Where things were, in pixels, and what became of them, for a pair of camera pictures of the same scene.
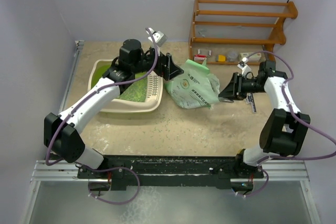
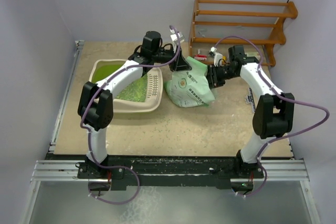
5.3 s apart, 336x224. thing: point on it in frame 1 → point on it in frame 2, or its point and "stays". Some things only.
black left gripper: x=166 y=68 → x=179 y=64
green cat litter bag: x=196 y=88 stays
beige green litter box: x=144 y=93 stays
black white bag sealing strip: x=250 y=98 stays
